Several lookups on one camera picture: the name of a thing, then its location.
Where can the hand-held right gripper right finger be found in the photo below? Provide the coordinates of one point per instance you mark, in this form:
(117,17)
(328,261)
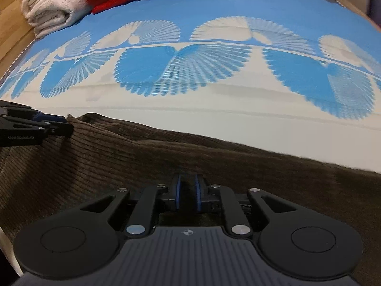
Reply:
(198,193)

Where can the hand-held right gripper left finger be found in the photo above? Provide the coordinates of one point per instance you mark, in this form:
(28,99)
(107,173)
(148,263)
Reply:
(178,192)

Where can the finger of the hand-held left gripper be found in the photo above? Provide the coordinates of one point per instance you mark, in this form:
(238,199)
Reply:
(58,129)
(49,117)

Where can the blue white patterned bed sheet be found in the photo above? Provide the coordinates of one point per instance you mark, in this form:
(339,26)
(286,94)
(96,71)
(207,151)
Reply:
(208,95)

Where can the cream folded quilt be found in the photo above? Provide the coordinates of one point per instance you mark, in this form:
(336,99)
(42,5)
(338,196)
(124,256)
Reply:
(50,9)

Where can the purple bag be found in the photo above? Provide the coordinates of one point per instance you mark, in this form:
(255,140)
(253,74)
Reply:
(375,6)

